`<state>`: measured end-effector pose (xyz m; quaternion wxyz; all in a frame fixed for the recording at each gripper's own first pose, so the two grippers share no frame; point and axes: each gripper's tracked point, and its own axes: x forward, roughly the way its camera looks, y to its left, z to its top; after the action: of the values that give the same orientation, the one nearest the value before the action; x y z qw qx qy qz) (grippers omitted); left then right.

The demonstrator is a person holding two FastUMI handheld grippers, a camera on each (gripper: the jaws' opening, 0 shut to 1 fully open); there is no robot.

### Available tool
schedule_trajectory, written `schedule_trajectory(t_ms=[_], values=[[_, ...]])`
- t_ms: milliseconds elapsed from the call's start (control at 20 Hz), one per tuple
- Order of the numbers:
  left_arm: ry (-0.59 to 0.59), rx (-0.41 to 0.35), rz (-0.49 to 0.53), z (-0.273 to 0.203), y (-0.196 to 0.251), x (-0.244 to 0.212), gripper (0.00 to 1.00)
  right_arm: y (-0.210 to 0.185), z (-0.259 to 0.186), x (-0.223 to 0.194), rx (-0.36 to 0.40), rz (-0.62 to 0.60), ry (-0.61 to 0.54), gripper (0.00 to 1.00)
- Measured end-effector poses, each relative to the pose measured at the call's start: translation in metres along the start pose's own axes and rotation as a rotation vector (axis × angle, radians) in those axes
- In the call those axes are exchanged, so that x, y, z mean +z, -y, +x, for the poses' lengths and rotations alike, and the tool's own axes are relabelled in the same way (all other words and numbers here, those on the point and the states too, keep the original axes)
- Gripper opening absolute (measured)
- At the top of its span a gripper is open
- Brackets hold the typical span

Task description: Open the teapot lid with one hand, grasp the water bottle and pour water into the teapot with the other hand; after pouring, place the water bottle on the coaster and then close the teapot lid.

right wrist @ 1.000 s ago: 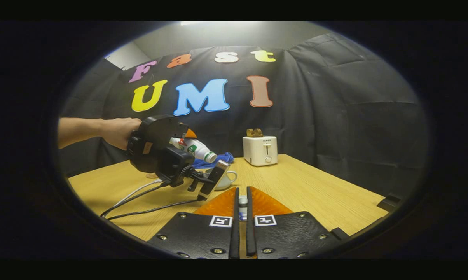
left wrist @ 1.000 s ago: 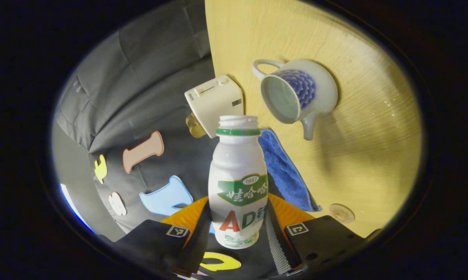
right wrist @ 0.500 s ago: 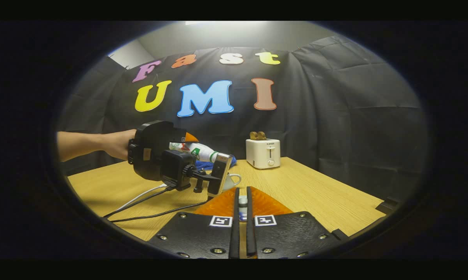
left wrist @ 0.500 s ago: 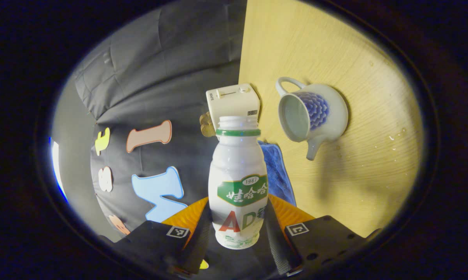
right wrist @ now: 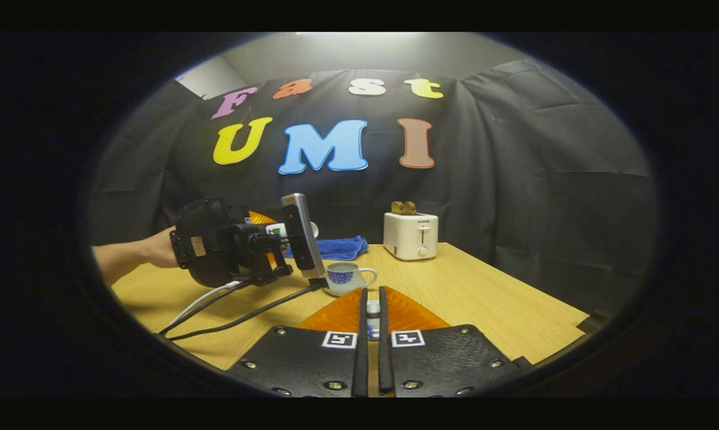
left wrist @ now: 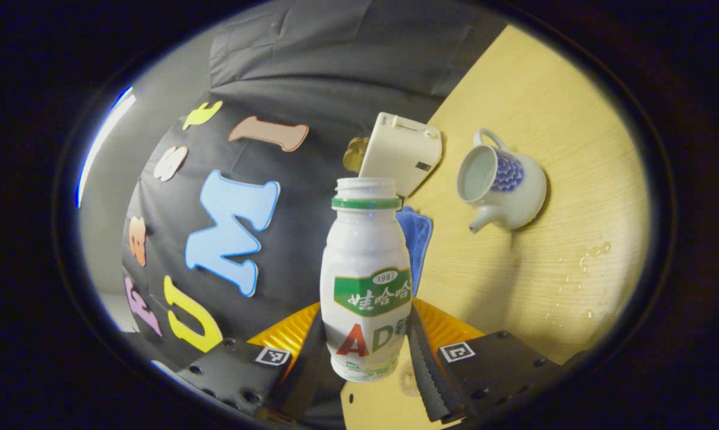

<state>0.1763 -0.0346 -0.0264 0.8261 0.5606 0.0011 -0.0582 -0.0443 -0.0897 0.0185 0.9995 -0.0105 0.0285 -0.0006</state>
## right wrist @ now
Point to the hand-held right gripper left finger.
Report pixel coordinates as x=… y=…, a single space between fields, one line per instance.
x=360 y=358

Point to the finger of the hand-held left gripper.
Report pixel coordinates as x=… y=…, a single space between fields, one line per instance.
x=271 y=260
x=259 y=217

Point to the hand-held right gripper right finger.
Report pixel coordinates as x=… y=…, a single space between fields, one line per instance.
x=385 y=358

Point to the white plastic water bottle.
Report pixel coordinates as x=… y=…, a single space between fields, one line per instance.
x=274 y=229

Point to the white blue-patterned teacup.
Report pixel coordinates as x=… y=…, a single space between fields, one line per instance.
x=344 y=279

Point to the blue towel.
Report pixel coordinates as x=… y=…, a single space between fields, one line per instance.
x=341 y=248

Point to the white toaster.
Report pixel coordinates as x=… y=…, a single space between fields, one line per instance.
x=410 y=236

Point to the toast slices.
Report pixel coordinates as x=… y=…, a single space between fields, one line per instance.
x=403 y=208

